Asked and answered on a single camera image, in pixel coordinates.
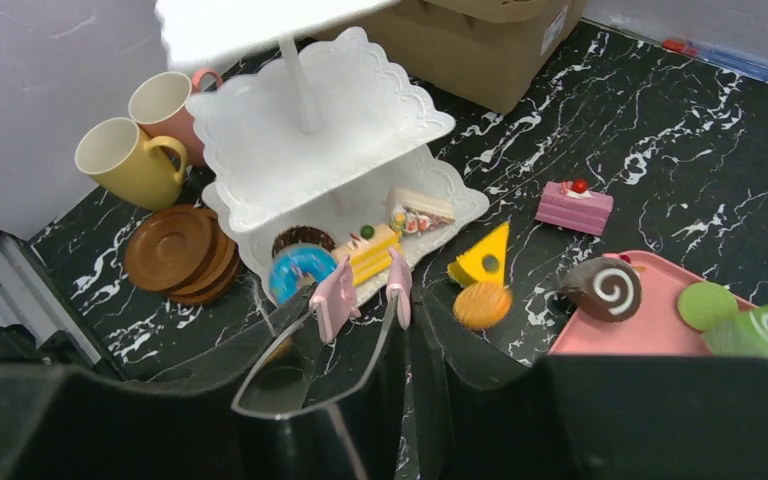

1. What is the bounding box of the green round macaron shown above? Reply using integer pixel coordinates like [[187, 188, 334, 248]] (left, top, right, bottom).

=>
[[676, 281, 739, 332]]

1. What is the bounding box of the pink cake slice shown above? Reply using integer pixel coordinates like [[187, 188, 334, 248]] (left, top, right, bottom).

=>
[[535, 180, 614, 236]]

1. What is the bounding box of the yellow cake with cherry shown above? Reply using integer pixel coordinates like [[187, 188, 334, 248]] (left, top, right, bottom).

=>
[[331, 224, 401, 286]]

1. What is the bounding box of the chocolate donut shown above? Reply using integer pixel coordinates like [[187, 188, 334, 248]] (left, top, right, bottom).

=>
[[271, 225, 336, 259]]

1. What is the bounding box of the white triangular cake slice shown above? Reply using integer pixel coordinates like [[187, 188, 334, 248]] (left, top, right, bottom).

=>
[[385, 187, 456, 236]]

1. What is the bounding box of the blue donut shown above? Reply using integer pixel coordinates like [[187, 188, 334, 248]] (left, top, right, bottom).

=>
[[268, 244, 337, 305]]

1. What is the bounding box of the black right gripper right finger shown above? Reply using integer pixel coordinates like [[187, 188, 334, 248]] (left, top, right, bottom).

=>
[[410, 288, 768, 479]]

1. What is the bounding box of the pink mug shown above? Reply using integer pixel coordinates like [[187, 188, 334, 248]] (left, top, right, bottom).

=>
[[128, 68, 223, 167]]

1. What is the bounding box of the stack of brown wooden coasters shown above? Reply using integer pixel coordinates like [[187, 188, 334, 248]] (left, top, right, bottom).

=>
[[123, 205, 241, 305]]

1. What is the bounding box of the blue red pen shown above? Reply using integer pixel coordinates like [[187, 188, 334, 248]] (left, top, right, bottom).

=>
[[662, 39, 768, 82]]

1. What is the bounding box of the pink serving tray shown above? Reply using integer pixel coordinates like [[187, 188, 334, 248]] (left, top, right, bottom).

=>
[[549, 250, 761, 356]]

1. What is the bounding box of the yellow mug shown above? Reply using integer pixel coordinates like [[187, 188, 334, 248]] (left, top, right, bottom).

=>
[[74, 117, 188, 211]]

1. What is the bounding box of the tan plastic tool case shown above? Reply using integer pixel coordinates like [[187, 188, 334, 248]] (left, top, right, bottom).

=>
[[350, 0, 586, 114]]

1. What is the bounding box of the white three-tier cake stand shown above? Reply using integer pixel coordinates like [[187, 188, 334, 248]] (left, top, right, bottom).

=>
[[155, 1, 489, 281]]

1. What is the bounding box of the chocolate cake cube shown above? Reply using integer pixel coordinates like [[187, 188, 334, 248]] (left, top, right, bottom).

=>
[[560, 256, 642, 322]]

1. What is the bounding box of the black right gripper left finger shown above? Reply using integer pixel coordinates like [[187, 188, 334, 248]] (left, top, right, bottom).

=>
[[0, 288, 312, 479]]

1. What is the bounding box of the round orange waffle cookie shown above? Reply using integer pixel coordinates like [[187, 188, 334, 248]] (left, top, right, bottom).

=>
[[452, 282, 513, 330]]

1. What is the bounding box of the green roll cake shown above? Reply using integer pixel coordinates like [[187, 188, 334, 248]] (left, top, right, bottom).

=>
[[702, 305, 768, 359]]

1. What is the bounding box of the yellow cake slice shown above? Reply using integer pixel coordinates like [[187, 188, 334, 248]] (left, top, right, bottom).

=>
[[447, 222, 510, 287]]

